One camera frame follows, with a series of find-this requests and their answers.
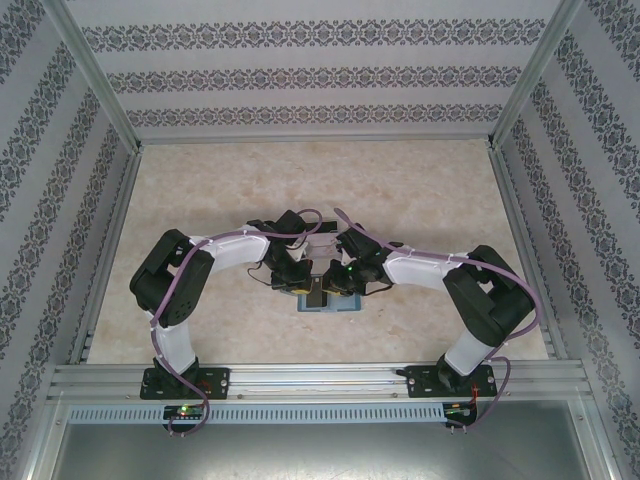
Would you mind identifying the aluminium frame post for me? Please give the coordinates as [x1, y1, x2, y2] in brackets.
[38, 0, 145, 151]
[487, 0, 586, 149]

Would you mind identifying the grey metal panel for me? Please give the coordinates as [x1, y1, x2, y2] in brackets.
[29, 399, 614, 480]

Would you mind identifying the aluminium mounting rail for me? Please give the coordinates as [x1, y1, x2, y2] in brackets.
[47, 363, 591, 402]

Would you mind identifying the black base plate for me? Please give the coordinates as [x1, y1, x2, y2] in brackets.
[139, 367, 233, 401]
[405, 364, 499, 400]

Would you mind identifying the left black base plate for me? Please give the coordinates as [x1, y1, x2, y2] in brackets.
[139, 367, 233, 401]

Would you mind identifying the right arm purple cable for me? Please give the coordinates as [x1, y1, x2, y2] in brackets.
[333, 206, 544, 431]

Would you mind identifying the aluminium crossbar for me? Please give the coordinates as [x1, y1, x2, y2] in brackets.
[134, 132, 496, 148]

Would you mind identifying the aluminium side rail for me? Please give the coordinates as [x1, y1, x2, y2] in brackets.
[67, 148, 145, 366]
[488, 147, 569, 361]

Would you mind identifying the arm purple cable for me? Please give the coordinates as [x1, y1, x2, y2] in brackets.
[149, 208, 324, 437]
[333, 206, 544, 431]

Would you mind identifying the right controller board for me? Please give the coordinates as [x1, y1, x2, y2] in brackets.
[443, 401, 479, 421]

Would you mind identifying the teal card holder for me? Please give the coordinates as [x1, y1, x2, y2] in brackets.
[296, 287, 363, 316]

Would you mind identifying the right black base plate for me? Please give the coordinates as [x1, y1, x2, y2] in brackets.
[405, 364, 499, 400]

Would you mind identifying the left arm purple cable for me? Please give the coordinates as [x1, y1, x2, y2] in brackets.
[149, 208, 324, 437]

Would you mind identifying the left controller board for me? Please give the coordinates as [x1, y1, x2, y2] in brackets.
[163, 404, 207, 422]

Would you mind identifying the slotted grey cable duct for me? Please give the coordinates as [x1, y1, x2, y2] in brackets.
[67, 403, 447, 425]

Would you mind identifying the controller board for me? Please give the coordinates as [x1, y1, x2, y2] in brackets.
[163, 404, 207, 422]
[443, 401, 479, 421]

